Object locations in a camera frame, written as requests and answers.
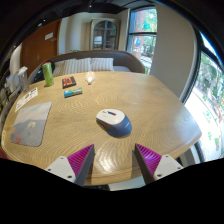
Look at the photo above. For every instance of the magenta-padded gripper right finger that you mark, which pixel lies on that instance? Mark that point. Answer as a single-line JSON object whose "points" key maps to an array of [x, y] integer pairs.
{"points": [[165, 165]]}

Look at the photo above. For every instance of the white door sign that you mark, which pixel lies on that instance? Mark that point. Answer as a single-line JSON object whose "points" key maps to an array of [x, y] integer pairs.
{"points": [[49, 36]]}

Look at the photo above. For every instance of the black-framed glass window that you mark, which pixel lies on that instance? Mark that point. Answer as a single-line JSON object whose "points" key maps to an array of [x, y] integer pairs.
{"points": [[208, 100], [144, 36]]}

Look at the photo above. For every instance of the black backpack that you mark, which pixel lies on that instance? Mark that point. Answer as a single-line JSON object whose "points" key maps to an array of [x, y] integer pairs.
{"points": [[39, 74]]}

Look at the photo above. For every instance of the black and orange small box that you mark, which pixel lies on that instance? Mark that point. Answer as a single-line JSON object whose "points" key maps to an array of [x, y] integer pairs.
{"points": [[69, 82]]}

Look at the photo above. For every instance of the grey printed mouse pad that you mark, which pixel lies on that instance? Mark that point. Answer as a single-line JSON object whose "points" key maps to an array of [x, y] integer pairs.
{"points": [[30, 124]]}

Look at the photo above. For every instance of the grey glass-door cabinet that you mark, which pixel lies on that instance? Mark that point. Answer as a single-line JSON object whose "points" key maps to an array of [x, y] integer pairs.
{"points": [[104, 34]]}

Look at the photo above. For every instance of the striped cushion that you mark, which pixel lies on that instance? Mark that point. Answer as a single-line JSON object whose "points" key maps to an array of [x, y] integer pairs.
{"points": [[58, 68], [77, 65], [102, 64]]}

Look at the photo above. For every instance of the white sticker sheet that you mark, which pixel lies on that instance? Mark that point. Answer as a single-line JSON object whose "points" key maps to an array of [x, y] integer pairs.
{"points": [[26, 99]]}

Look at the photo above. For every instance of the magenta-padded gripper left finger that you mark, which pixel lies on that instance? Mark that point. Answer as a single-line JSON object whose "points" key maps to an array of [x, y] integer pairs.
{"points": [[60, 166]]}

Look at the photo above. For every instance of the green drink can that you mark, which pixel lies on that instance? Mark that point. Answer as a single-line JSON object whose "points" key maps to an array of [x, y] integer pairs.
{"points": [[48, 75]]}

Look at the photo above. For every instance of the small white bottle orange cap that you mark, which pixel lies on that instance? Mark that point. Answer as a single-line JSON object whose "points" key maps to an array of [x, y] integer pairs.
{"points": [[90, 78]]}

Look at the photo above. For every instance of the green and blue small pack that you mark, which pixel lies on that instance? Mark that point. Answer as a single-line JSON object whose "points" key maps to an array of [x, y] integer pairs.
{"points": [[72, 92]]}

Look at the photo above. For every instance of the grey-brown sofa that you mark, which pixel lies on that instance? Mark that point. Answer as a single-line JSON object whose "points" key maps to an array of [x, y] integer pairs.
{"points": [[126, 60]]}

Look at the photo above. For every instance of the brown wooden door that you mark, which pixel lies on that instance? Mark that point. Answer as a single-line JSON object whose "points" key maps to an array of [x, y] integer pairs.
{"points": [[38, 50]]}

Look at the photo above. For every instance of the white and blue computer mouse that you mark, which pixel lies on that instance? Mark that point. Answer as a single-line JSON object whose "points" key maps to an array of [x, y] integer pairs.
{"points": [[115, 122]]}

